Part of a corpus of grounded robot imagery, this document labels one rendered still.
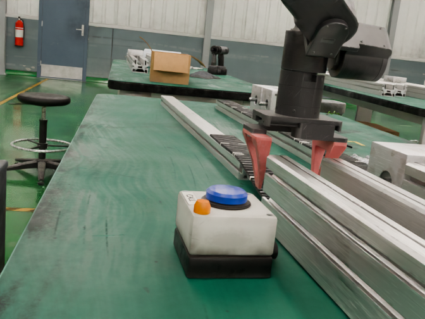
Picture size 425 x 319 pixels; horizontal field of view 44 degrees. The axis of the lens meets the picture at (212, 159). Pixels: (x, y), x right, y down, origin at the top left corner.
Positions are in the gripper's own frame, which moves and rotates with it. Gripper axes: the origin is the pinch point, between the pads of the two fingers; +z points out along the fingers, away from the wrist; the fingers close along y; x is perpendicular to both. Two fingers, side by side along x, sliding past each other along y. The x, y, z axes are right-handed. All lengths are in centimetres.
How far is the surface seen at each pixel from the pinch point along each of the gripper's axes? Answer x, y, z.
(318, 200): -19.8, -4.6, -3.6
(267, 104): 93, 27, -1
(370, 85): 279, 165, -3
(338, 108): 442, 223, 31
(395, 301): -33.6, -4.4, -0.6
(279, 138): 50, 17, 2
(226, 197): -18.7, -13.2, -3.2
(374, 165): 2.8, 14.0, -2.6
